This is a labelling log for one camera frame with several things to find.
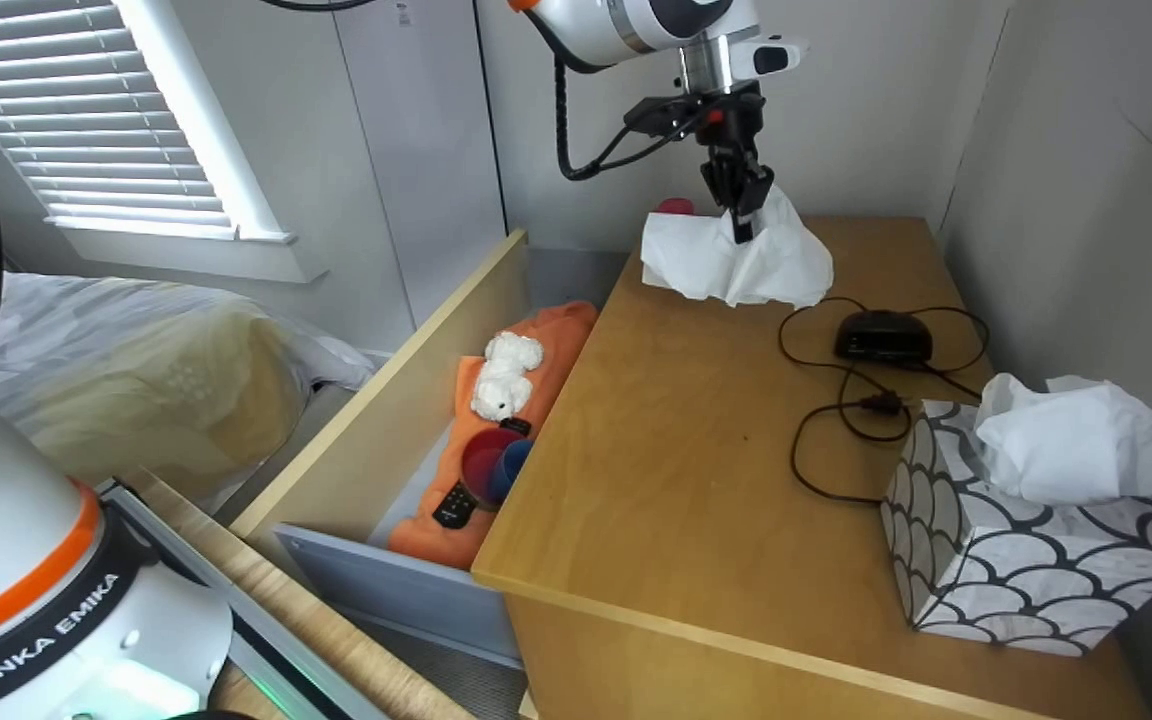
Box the black remote control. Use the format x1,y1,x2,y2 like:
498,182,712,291
432,486,475,529

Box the bed with white sheets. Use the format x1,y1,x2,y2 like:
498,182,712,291
0,272,378,505

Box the white leaning board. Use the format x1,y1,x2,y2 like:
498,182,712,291
330,0,503,338

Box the wooden bed frame rail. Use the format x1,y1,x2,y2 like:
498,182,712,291
100,473,469,720

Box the wooden nightstand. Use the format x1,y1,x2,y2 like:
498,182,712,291
473,272,1147,720

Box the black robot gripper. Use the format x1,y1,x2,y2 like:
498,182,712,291
697,84,774,243

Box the open wooden drawer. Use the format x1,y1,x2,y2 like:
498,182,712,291
229,231,572,670

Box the red plastic cup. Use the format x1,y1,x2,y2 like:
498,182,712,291
655,195,697,216

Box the red and blue cups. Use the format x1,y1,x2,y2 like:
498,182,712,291
460,427,530,508

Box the white window blinds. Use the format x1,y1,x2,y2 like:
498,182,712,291
0,0,284,243

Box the white tissue in box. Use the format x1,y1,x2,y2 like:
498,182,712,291
973,373,1152,505

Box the black device cable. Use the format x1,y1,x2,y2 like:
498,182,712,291
772,302,1000,508

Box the white tissue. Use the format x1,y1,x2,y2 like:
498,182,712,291
973,373,1152,505
638,188,834,308

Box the orange cloth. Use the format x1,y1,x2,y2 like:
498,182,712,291
388,302,596,568

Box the white plush toy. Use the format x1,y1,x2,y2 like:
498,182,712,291
473,331,543,421

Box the patterned tissue box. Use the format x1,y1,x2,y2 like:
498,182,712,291
878,399,1152,656

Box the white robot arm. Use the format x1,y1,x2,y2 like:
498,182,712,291
0,0,795,720

